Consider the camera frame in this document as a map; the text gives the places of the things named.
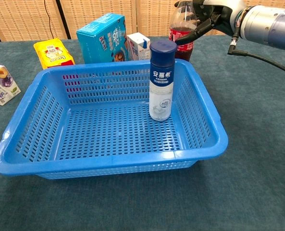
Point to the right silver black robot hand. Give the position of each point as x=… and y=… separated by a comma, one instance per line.
x=225, y=14

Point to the cola bottle red cap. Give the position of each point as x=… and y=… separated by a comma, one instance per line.
x=183, y=26

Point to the white blue milk carton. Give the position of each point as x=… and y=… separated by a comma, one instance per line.
x=138, y=48

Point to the white yogurt bottle blue cap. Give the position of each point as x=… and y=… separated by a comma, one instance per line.
x=160, y=84

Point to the blue cookie box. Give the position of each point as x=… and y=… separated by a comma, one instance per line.
x=96, y=43

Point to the yellow red snack bag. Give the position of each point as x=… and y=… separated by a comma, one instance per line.
x=53, y=54

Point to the small purple white carton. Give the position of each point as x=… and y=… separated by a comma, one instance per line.
x=0, y=86

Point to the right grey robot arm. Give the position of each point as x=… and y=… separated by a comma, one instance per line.
x=272, y=26

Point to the blue plastic mesh basket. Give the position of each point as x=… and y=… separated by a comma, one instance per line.
x=108, y=158

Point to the teal table cloth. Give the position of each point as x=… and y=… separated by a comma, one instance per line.
x=252, y=144

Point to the bamboo folding screen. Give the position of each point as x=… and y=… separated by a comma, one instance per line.
x=24, y=19

